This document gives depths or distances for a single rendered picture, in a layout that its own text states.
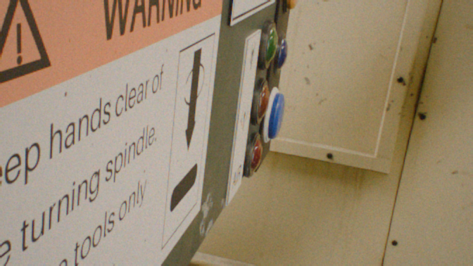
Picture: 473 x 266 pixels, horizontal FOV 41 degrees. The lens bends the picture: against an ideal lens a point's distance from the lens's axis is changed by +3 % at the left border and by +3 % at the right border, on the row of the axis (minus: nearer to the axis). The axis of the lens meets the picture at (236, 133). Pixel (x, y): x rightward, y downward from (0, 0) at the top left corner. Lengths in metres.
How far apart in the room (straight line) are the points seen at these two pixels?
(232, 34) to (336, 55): 0.85
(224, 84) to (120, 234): 0.11
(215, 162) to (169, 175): 0.07
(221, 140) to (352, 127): 0.86
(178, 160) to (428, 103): 0.93
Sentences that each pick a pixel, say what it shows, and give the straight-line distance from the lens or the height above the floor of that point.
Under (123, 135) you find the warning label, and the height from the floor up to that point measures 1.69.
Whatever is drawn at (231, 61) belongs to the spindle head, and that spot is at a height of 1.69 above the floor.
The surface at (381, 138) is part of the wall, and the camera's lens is 1.13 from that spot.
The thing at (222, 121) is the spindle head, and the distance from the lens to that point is 0.27.
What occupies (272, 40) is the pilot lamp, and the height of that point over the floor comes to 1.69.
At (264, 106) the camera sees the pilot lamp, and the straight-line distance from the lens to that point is 0.34.
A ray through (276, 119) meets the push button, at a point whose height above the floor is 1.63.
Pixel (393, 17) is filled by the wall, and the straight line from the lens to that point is 1.09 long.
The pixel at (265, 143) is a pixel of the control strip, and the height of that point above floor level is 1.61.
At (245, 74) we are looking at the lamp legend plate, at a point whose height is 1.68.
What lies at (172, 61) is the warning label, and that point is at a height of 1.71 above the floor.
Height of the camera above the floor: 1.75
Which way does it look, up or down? 19 degrees down
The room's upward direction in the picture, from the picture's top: 7 degrees clockwise
